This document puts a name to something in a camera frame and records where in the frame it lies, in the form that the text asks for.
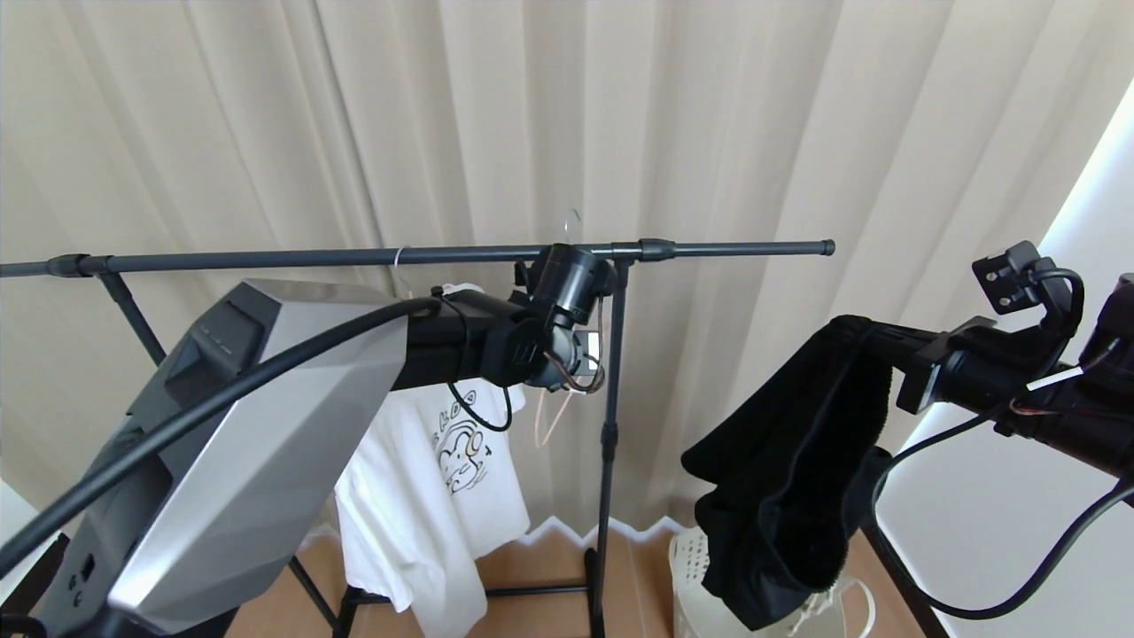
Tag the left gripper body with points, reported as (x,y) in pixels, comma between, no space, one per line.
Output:
(571,359)

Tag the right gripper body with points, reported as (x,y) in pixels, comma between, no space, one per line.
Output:
(966,372)

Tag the pink clothes hanger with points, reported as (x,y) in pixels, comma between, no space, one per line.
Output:
(539,416)
(397,259)

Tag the black garment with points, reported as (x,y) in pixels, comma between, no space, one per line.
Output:
(780,461)

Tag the white printed T-shirt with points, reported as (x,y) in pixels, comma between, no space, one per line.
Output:
(416,532)

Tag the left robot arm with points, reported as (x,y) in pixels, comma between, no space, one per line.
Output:
(248,461)

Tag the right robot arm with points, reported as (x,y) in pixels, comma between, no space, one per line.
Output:
(1116,416)

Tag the white laundry basket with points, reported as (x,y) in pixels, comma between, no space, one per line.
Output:
(700,611)

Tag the black clothes rack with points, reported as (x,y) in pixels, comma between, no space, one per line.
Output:
(266,259)

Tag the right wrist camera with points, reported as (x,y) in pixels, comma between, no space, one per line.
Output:
(1010,270)

